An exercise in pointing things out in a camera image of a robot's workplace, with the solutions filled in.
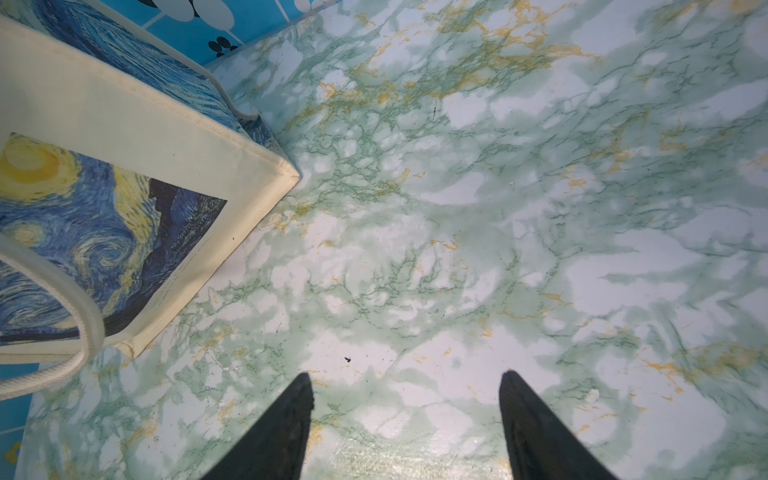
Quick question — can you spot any cream canvas tote bag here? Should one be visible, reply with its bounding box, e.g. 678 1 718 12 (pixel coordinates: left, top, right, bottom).
1 1 300 400

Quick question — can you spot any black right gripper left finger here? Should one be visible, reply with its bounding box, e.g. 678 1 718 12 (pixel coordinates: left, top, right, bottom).
203 372 314 479

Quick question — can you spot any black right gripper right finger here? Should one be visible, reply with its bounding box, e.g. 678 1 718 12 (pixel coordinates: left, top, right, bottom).
499 370 616 480

